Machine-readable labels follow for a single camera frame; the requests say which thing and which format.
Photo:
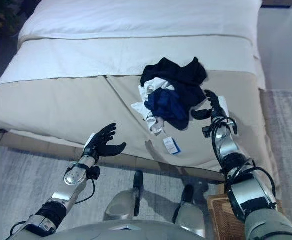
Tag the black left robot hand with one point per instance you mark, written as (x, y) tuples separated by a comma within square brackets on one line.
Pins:
[(103, 142)]

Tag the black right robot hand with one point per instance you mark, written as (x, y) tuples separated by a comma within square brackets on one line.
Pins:
[(212, 105)]

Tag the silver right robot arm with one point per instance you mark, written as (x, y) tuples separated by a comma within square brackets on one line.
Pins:
[(243, 180)]

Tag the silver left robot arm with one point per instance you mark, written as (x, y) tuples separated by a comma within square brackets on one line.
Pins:
[(66, 190)]

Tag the bed with beige cover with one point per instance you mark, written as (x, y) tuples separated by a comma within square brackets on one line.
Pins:
[(86, 105)]

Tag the woven wicker basket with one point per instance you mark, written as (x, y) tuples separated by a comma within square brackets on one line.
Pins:
[(223, 215)]

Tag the black garment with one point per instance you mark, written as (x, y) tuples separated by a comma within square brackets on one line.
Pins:
[(183, 82)]

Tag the blue garment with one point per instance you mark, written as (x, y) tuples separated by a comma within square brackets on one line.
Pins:
[(166, 105)]

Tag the white blue paper tag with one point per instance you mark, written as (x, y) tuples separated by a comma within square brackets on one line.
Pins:
[(171, 145)]

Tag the silver left robot leg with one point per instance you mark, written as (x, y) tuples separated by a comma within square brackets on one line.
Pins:
[(129, 197)]

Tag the silver robot leg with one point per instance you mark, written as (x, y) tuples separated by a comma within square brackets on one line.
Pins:
[(188, 207), (129, 197)]

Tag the white garment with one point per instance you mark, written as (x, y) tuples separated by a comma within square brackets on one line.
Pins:
[(148, 100)]

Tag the grey textured rug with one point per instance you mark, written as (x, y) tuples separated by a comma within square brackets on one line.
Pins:
[(286, 140)]

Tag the grey robot torso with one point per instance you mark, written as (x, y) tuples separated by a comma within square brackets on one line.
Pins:
[(126, 231)]

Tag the white duvet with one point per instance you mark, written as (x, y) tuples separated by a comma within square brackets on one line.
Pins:
[(136, 37)]

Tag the silver right robot leg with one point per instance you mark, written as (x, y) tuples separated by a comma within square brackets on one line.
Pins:
[(188, 207)]

